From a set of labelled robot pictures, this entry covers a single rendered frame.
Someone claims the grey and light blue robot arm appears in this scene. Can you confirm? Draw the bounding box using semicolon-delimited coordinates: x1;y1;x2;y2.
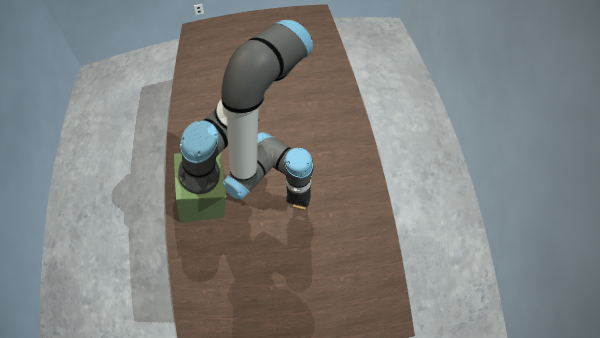
178;20;313;200

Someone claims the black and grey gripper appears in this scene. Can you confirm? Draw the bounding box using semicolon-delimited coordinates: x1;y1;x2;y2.
286;180;311;207

